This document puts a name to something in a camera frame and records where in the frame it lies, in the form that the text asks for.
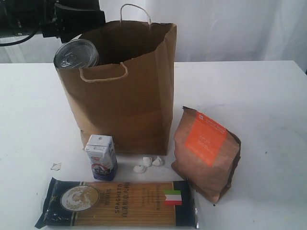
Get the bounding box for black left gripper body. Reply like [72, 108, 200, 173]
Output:
[35, 0, 72, 40]

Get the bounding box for dark tea can silver lid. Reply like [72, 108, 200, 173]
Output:
[53, 39, 99, 69]

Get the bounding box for brown paper shopping bag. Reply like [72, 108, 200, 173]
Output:
[54, 3, 177, 156]

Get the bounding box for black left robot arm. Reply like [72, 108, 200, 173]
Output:
[0, 0, 106, 47]

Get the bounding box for small blue white milk carton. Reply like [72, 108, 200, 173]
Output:
[85, 135, 118, 181]

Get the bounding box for small clear plastic scrap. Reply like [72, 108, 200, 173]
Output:
[50, 163, 61, 171]

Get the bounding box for spaghetti package dark blue ends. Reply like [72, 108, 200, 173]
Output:
[35, 178, 199, 229]

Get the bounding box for brown pouch orange label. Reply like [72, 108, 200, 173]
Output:
[171, 106, 241, 203]

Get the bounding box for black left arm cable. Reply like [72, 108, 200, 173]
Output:
[0, 26, 41, 47]

